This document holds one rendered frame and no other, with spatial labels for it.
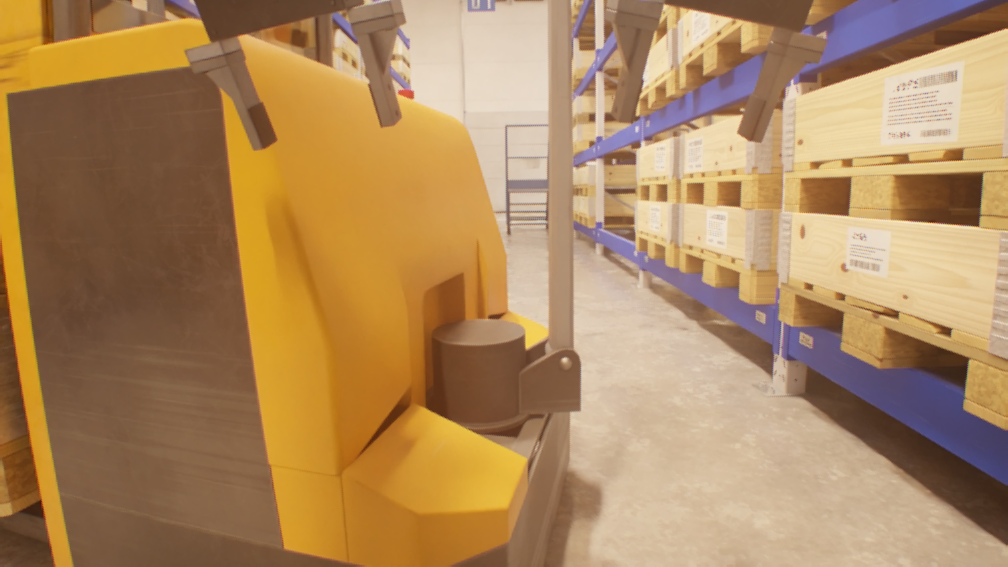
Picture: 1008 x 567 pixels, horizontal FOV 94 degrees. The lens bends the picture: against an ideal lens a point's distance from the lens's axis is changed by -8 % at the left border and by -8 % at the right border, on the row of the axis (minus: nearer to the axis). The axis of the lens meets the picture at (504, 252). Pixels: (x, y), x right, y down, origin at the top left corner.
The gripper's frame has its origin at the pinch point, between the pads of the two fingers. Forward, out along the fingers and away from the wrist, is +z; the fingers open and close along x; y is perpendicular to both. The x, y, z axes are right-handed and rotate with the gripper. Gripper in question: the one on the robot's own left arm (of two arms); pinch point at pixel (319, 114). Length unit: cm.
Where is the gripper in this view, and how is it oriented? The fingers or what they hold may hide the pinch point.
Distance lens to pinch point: 51.4
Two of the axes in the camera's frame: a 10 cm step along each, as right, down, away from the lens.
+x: -9.8, 1.1, 1.8
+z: 1.9, 8.6, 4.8
